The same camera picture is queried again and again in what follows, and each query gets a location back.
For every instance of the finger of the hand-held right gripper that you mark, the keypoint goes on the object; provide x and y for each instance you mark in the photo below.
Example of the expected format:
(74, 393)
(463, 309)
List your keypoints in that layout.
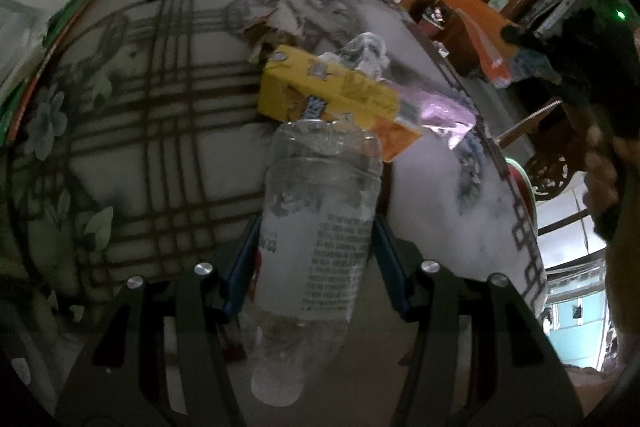
(525, 38)
(542, 88)

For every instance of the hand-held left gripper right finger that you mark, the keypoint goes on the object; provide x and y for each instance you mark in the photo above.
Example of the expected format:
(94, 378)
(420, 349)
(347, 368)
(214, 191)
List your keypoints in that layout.
(392, 264)

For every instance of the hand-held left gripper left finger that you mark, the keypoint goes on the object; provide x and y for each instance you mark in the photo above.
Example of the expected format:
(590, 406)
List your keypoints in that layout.
(241, 259)

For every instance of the clear plastic bottle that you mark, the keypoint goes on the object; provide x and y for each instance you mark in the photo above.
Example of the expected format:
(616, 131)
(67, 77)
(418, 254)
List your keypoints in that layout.
(315, 247)

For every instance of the red bin with green rim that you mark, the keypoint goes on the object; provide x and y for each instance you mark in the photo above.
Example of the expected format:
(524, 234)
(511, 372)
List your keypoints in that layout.
(522, 187)

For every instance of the person's right hand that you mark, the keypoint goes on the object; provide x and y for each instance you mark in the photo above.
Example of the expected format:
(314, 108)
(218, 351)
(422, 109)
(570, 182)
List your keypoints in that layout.
(602, 177)

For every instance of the dark carved wooden chair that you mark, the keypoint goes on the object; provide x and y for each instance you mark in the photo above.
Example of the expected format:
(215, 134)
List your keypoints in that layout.
(550, 167)

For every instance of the pink foil wrapper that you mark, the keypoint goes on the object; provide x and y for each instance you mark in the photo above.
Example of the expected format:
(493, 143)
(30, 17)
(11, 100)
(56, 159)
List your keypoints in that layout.
(440, 109)

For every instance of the brown cardboard box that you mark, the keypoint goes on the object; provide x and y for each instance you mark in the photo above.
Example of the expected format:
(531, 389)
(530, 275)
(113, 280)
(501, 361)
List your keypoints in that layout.
(417, 7)

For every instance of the clear plastic bag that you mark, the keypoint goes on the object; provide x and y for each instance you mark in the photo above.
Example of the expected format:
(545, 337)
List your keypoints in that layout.
(365, 52)

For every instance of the yellow carton box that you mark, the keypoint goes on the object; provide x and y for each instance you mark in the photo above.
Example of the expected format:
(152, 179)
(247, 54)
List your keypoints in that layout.
(320, 79)

